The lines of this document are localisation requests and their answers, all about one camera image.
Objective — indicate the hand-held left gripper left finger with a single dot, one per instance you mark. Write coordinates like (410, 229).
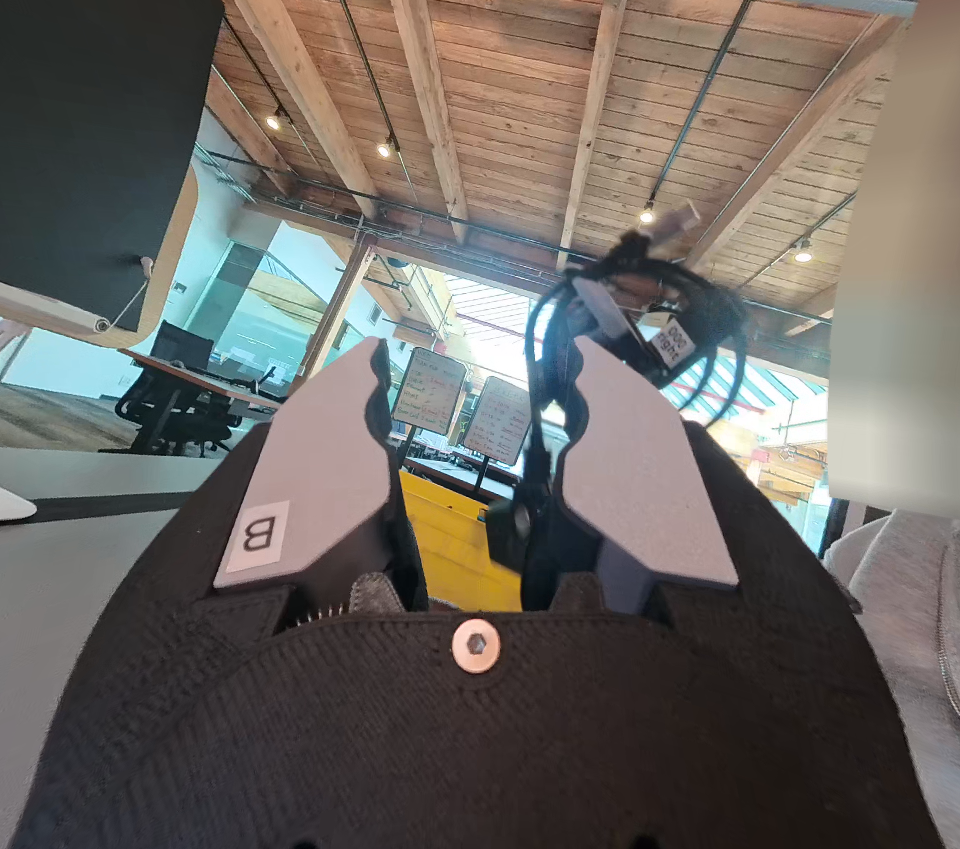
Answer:
(315, 459)

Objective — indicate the person's grey hoodie torso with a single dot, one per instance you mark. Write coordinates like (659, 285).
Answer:
(900, 639)

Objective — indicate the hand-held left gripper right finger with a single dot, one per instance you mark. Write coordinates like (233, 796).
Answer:
(645, 466)

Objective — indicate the small written whiteboard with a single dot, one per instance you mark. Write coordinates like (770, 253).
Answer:
(496, 420)

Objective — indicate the large written whiteboard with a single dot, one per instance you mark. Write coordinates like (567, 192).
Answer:
(429, 390)

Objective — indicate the black office chair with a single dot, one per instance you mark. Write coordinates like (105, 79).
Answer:
(180, 384)

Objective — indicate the yellow plastic bin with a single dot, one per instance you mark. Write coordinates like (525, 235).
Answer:
(450, 526)

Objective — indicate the wooden office desk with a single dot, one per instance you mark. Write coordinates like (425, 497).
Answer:
(225, 384)

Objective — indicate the wooden support post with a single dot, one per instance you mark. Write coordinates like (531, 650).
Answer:
(337, 324)

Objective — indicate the black monitor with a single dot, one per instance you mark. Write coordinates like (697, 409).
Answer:
(97, 114)

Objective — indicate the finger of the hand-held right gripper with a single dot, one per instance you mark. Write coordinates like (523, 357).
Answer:
(604, 309)

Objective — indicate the ceiling spotlight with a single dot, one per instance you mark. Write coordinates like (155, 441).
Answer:
(384, 148)
(273, 121)
(802, 253)
(646, 214)

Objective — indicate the white flat object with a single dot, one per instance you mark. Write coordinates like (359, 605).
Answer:
(13, 505)

